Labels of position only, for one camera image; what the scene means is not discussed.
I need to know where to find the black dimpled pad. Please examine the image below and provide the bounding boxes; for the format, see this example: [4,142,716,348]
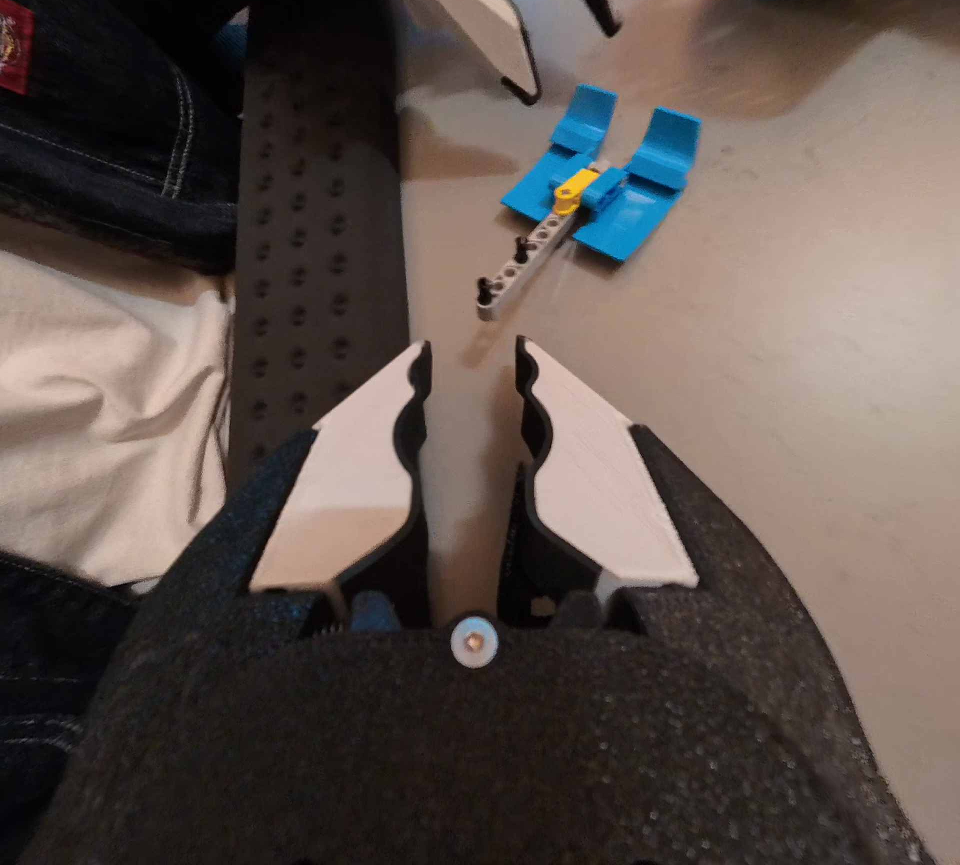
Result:
[228,0,410,476]

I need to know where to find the person's white shirt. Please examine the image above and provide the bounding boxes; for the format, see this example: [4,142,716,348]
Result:
[0,250,234,585]

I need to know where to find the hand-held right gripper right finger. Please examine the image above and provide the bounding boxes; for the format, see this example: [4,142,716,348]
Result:
[513,336,700,590]

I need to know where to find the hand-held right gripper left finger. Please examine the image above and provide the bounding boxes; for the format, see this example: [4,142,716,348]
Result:
[247,340,435,595]

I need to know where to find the person's dark denim jacket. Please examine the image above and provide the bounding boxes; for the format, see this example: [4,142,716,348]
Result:
[0,0,391,865]

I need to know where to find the grey desk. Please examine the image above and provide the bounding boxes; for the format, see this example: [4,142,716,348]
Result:
[390,0,960,865]

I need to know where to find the blue curved panels beam assembly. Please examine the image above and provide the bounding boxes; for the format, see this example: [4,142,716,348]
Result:
[474,83,704,324]

